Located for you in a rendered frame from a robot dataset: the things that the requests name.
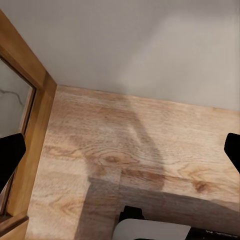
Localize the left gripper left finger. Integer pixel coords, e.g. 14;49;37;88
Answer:
0;133;26;193

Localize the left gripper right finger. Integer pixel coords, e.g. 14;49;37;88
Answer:
224;133;240;173

